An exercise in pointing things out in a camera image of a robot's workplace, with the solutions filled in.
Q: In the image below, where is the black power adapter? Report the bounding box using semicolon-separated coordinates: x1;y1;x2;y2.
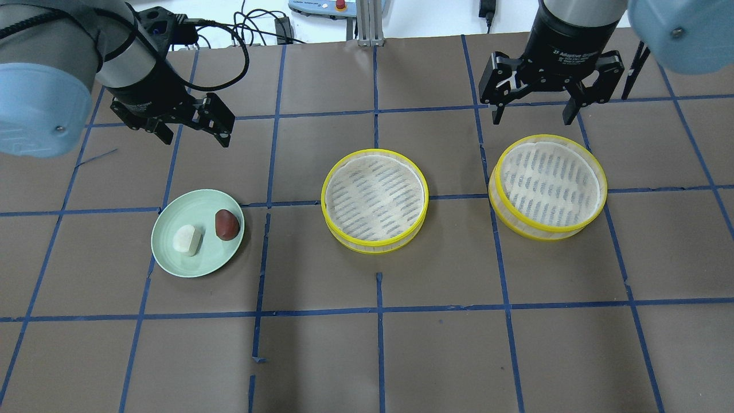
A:
479;0;497;32

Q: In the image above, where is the reddish brown bun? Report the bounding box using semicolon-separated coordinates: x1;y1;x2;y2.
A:
214;209;240;241

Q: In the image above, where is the aluminium frame post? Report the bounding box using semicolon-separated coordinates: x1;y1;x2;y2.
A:
356;0;385;47

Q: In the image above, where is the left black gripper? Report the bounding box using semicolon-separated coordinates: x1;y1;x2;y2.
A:
108;59;236;148

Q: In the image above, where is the emergency stop pendant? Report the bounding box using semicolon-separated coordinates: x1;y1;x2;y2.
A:
287;1;356;20

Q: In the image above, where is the light green plate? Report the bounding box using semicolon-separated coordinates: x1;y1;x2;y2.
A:
150;189;246;278

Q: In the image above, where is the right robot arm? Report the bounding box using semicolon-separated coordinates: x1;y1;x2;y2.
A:
478;1;733;125

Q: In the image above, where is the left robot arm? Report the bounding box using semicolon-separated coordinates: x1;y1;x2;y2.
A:
1;1;235;158

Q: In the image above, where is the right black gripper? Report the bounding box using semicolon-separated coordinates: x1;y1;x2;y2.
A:
479;0;625;126

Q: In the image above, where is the white steamed bun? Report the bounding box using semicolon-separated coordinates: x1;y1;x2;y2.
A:
172;224;204;257

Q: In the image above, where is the black cable bundle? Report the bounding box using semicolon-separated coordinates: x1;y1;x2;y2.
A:
172;0;307;92

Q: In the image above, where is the yellow steamer basket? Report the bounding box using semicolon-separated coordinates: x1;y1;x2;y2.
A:
487;134;608;241
320;149;430;255

